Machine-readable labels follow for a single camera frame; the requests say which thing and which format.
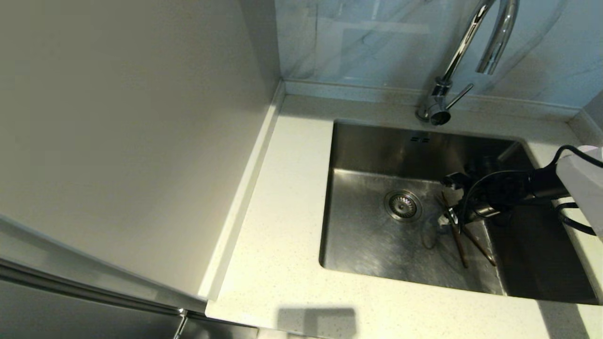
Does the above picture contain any stainless steel sink basin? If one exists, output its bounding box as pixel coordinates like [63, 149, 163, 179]
[318, 120, 600, 304]

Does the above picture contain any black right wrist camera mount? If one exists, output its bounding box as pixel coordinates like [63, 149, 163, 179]
[440, 158, 500, 190]

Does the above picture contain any small chrome cabinet handle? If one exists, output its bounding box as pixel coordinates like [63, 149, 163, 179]
[172, 307, 189, 339]

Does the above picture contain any silver cabinet trim strip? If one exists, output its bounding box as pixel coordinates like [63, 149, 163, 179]
[0, 254, 185, 316]

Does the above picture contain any brown wooden chopstick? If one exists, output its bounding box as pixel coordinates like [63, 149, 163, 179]
[441, 190, 470, 269]
[436, 193, 498, 267]

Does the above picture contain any white countertop upstand strip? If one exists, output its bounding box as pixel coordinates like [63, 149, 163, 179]
[198, 81, 286, 302]

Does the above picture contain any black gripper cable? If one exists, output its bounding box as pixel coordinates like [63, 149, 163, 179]
[457, 145, 603, 236]

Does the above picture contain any glossy grey lower cabinet door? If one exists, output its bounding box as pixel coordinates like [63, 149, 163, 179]
[0, 268, 259, 339]

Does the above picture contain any beige tall cabinet side panel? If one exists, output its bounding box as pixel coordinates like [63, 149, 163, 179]
[0, 0, 283, 299]

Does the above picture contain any chrome gooseneck kitchen faucet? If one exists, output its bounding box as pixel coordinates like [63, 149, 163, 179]
[415, 0, 520, 126]

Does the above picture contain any round metal drain strainer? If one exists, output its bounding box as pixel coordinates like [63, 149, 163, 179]
[384, 189, 423, 223]

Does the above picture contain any grey tall cabinet door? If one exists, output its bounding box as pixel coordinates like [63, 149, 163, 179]
[0, 202, 210, 312]

